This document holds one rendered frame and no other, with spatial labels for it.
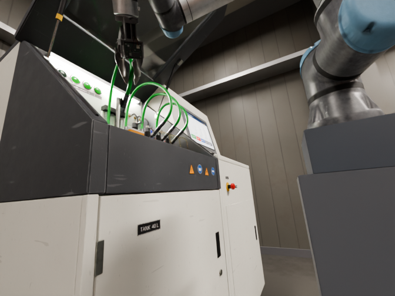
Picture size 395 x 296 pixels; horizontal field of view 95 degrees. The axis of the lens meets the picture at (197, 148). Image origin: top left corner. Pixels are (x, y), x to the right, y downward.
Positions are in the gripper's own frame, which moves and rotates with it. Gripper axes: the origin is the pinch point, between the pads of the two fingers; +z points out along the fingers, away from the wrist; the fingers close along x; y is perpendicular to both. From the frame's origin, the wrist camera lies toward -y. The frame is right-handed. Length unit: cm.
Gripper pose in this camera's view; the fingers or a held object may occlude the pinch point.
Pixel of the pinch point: (130, 80)
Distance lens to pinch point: 79.0
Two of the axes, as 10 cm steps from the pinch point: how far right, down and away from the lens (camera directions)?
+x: 8.7, -1.7, 4.6
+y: 4.9, 4.8, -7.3
